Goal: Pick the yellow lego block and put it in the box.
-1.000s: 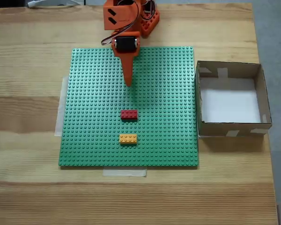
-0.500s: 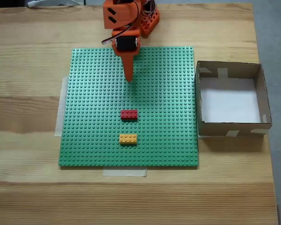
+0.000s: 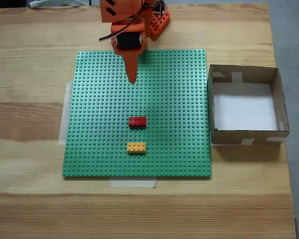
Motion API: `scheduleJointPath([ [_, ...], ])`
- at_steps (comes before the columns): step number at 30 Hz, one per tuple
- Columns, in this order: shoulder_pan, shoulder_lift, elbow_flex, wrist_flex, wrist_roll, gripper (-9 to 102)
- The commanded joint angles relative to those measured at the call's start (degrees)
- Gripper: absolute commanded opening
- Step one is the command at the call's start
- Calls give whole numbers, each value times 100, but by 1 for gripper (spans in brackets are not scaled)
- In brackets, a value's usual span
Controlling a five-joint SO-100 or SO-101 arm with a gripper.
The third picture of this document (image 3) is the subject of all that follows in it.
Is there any white paper sheet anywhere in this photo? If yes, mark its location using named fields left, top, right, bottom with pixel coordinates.
left=211, top=82, right=279, bottom=131

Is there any open cardboard box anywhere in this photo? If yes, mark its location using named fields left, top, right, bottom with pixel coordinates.
left=207, top=64, right=291, bottom=148

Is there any striped gripper servo cable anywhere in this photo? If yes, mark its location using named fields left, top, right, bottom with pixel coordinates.
left=98, top=0, right=151, bottom=43

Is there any masking tape strip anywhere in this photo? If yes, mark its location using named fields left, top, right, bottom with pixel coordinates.
left=57, top=80, right=76, bottom=146
left=109, top=178, right=157, bottom=189

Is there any green lego baseplate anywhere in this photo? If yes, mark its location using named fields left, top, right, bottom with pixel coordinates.
left=61, top=48, right=213, bottom=180

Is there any red lego block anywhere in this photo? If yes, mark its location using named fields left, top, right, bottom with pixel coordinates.
left=128, top=116, right=148, bottom=129

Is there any white curved object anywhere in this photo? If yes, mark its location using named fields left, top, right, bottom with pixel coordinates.
left=28, top=0, right=83, bottom=8

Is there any yellow lego block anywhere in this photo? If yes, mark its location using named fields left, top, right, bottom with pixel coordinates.
left=127, top=142, right=147, bottom=156

